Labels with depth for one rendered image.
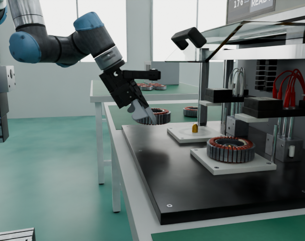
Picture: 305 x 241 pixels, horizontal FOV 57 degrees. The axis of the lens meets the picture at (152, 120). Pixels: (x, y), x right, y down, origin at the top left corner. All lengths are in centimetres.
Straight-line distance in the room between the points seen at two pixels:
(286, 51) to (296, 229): 37
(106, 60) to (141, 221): 47
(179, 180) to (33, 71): 495
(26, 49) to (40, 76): 465
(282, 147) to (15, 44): 69
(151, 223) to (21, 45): 52
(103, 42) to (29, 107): 475
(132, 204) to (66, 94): 489
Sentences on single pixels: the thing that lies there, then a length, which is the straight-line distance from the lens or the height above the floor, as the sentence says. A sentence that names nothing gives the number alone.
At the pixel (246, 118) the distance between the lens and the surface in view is 67.
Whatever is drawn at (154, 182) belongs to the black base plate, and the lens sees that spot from 57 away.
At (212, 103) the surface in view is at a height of 88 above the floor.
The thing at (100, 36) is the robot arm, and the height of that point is 107.
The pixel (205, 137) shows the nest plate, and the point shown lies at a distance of 86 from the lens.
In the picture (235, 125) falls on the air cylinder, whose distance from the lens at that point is 93.
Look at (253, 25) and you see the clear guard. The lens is 46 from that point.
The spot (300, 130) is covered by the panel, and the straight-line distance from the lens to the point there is 89.
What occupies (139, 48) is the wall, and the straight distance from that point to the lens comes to 539.
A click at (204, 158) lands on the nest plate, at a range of 67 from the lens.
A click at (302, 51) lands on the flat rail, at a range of 65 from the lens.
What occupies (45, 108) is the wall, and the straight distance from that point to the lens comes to 545.
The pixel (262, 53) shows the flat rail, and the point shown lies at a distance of 76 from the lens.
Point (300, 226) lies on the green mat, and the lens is 53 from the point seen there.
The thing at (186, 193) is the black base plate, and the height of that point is 77.
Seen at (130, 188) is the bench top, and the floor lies 75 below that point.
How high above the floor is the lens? 101
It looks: 12 degrees down
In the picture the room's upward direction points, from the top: straight up
